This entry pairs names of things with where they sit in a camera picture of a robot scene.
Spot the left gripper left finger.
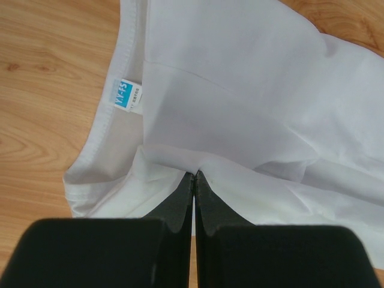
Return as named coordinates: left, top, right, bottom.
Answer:
left=1, top=173, right=194, bottom=287

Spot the white t-shirt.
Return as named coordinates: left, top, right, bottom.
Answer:
left=62, top=0, right=384, bottom=227

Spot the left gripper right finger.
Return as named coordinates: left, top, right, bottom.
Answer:
left=194, top=172, right=380, bottom=287

